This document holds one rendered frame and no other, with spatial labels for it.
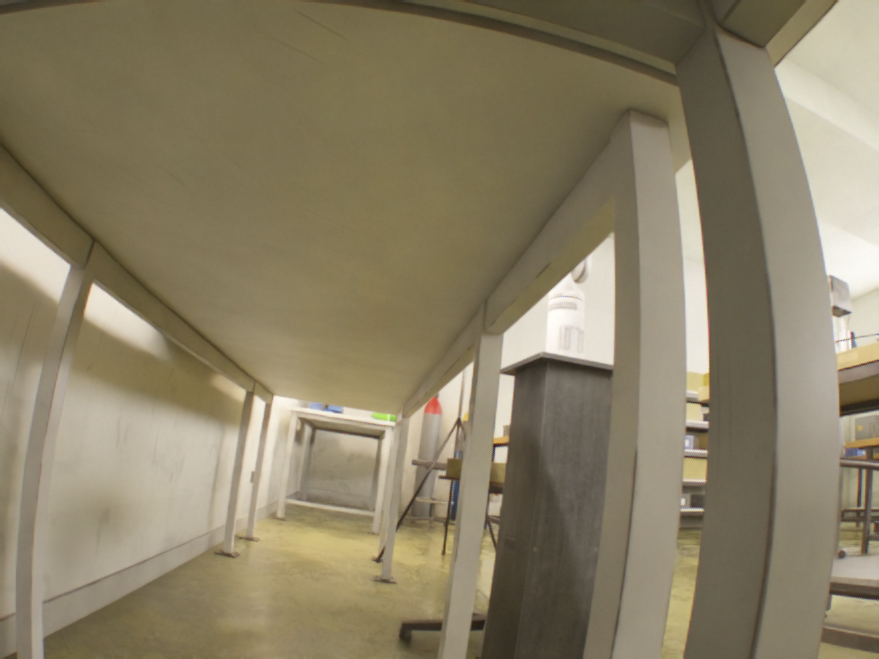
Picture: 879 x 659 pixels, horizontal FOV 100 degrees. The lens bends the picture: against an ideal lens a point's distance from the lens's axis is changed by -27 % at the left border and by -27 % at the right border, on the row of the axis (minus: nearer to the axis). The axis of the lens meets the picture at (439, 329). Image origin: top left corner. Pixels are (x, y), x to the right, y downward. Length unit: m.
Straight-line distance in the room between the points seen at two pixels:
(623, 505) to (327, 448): 6.01
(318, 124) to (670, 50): 0.33
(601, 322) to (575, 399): 6.24
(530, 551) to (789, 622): 0.89
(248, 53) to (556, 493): 0.98
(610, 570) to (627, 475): 0.07
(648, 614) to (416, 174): 0.46
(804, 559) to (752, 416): 0.07
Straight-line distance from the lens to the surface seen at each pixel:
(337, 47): 0.43
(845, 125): 5.35
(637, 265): 0.37
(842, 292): 1.94
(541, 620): 1.16
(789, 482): 0.24
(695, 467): 7.24
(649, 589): 0.35
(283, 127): 0.53
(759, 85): 0.34
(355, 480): 6.28
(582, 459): 1.15
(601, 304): 7.45
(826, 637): 1.70
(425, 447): 6.08
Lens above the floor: 0.58
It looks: 16 degrees up
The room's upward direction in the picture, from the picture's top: 7 degrees clockwise
